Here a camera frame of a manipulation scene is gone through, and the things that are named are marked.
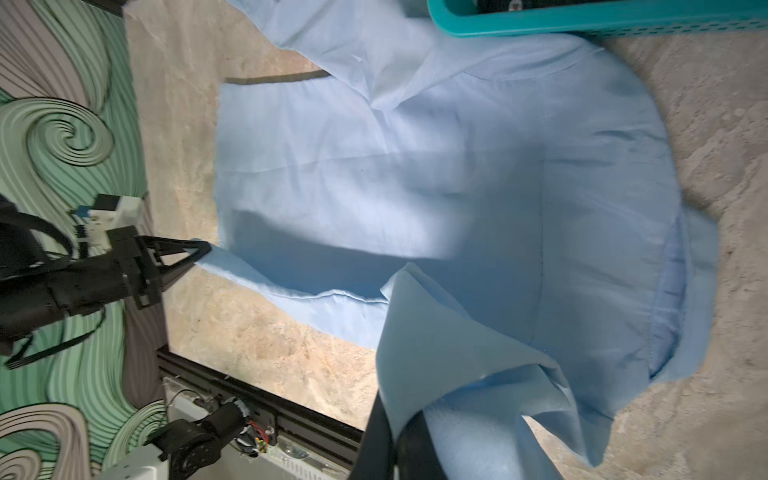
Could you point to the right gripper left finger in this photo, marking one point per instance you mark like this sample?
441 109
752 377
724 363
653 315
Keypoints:
376 456

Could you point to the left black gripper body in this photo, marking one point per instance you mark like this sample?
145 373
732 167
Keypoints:
130 270

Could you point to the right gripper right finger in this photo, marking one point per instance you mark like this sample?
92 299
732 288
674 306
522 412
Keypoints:
416 458

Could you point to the light blue long sleeve shirt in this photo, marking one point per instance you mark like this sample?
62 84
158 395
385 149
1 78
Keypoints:
500 219

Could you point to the teal plastic basket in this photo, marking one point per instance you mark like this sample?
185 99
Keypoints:
599 19

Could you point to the dark grey shirt in basket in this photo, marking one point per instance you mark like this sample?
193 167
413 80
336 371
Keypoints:
498 6

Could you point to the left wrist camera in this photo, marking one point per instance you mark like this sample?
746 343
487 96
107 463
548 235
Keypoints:
107 212

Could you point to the black front mounting rail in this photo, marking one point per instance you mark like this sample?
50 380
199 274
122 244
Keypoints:
276 416

